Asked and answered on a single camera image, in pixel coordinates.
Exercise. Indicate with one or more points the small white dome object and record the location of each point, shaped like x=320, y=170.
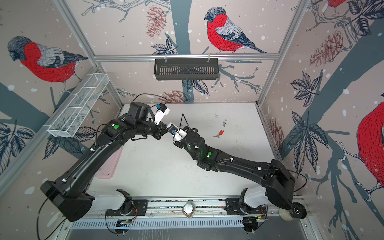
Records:
x=188, y=210

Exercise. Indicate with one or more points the white wire mesh basket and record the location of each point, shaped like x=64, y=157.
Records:
x=71, y=118

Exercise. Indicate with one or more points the black slotted wall basket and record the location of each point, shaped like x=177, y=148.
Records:
x=186, y=69

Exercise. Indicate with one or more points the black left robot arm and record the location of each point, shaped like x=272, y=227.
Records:
x=69, y=192

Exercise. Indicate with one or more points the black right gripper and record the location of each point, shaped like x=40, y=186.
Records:
x=181, y=143

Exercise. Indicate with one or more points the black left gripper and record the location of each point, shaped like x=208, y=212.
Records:
x=162, y=130

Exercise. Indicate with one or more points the tape roll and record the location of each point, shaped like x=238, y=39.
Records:
x=297, y=211

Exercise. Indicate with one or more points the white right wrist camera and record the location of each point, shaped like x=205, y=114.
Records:
x=177, y=133

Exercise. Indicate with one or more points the red capped key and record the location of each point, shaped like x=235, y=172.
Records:
x=219, y=134

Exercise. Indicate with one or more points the pink rectangular tray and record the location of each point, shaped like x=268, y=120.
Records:
x=108, y=169

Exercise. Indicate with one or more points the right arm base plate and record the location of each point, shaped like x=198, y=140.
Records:
x=234, y=207

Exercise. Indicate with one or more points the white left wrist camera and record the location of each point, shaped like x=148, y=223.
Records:
x=162, y=110

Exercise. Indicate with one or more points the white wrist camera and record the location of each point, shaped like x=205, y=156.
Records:
x=162, y=110
x=177, y=133

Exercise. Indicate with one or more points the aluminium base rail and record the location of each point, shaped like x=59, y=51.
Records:
x=161, y=207

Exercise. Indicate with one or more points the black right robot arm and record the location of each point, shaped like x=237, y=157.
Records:
x=274, y=177

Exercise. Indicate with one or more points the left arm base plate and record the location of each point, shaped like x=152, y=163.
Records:
x=135, y=207

